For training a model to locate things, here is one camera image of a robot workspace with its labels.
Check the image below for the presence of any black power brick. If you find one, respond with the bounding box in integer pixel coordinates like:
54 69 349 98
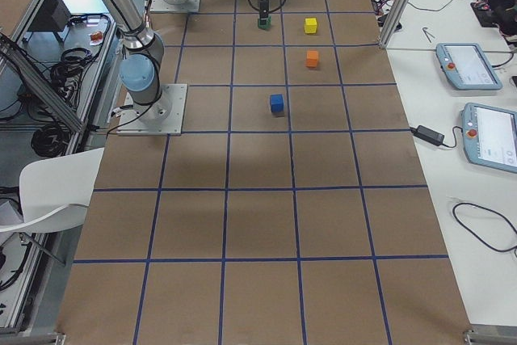
410 125 444 146

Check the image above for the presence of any lower teach pendant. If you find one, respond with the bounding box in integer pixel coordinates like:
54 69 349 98
461 103 516 173

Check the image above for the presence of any blue block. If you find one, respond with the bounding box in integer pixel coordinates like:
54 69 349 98
269 94 284 114

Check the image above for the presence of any upper teach pendant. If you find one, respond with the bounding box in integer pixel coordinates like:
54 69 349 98
435 43 502 90

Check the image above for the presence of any white chair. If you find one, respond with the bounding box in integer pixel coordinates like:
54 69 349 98
1 148 104 233

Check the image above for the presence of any teach pendant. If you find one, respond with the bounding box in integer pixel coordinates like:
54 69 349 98
435 43 502 90
461 103 516 173

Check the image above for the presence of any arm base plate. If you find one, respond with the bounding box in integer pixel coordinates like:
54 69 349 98
149 0 200 14
116 84 187 136

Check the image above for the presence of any orange block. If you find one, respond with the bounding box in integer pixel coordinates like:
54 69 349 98
305 50 320 69

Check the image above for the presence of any green block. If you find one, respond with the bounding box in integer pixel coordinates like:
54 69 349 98
257 17 271 31

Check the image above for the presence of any black looped cable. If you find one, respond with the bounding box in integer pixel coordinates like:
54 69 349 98
451 201 517 253

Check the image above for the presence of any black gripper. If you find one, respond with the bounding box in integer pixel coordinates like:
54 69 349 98
258 0 269 16

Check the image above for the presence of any yellow block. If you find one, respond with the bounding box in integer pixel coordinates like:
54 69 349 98
304 18 318 35

